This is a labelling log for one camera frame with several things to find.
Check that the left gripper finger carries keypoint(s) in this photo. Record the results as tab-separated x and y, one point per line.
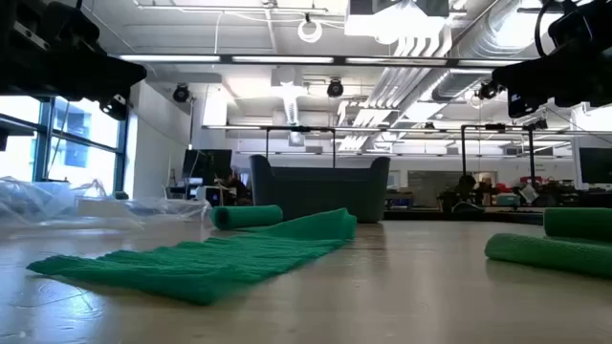
115	107
122	76

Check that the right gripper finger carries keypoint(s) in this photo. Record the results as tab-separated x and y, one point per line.
526	76
526	105

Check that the clear plastic bag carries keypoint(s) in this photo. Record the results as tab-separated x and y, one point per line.
48	205

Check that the teal green elastic bandage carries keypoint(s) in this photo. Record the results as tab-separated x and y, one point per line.
215	263

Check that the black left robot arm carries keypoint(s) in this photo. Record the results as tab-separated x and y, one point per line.
62	24

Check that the black computer monitor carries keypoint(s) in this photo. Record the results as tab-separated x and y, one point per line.
596	165

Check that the person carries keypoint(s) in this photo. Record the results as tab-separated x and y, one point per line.
234	186
465	191

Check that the dark green mesh sheet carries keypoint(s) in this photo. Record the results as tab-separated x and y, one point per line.
550	251

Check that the long ceiling light bar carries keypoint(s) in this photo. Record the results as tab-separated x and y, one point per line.
282	59

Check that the teal plastic bin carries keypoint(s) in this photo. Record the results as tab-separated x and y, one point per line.
320	196

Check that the black ceiling camera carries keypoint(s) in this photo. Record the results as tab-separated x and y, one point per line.
487	91
181	93
335	89

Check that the silver ventilation duct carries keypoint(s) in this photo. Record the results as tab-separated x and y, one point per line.
478	38

